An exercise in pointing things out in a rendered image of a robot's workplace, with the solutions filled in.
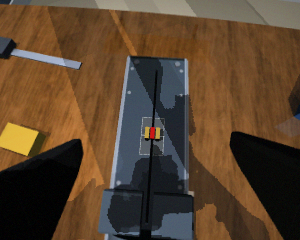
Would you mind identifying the yellow rectangular block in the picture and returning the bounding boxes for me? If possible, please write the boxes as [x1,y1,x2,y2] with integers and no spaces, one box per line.
[0,122,46,157]

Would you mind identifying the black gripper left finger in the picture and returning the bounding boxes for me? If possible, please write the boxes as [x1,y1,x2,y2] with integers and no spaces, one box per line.
[0,139,84,240]

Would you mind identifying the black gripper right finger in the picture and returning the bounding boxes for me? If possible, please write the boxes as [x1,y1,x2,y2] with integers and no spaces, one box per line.
[230,131,300,240]

